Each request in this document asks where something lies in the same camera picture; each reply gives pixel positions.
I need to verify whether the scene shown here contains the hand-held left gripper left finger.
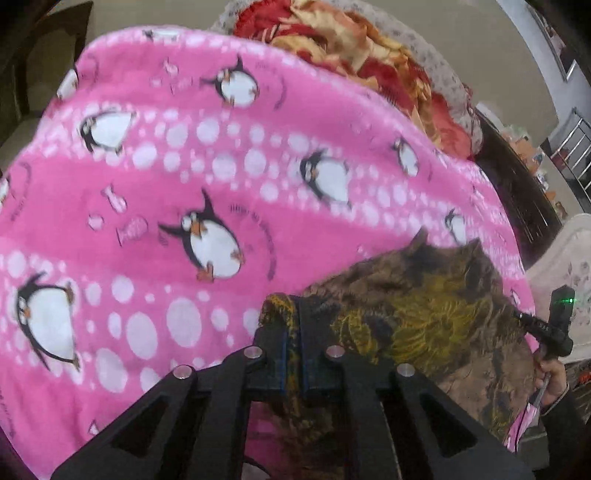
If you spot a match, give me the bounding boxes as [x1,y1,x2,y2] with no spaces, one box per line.
[51,323,297,480]

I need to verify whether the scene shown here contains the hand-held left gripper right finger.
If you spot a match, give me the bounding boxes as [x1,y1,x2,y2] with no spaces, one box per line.
[299,298,536,480]

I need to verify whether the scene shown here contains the dark brown floral shirt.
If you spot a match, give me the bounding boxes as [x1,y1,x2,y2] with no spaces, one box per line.
[245,226,539,480]

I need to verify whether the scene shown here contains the person's right forearm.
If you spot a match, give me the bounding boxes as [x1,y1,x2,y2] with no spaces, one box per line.
[538,390,591,480]

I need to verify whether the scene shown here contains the person's right hand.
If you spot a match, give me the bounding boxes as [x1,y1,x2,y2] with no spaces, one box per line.
[533,357,571,409]

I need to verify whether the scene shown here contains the dark wooden headboard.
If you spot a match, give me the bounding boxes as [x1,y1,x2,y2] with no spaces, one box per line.
[473,104,566,273]

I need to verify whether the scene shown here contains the plastic snack bags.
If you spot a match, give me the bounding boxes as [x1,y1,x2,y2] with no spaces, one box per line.
[505,127,548,174]

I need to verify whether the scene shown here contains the metal stair railing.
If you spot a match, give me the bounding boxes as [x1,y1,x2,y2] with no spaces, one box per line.
[540,108,591,208]

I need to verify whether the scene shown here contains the pink penguin print blanket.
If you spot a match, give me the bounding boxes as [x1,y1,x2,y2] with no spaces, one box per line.
[0,25,539,478]

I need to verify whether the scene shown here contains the red and yellow floral quilt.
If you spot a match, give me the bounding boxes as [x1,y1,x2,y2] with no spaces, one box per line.
[233,0,476,160]

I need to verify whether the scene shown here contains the brown wooden cabinet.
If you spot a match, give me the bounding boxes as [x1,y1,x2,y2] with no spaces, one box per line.
[0,0,93,153]

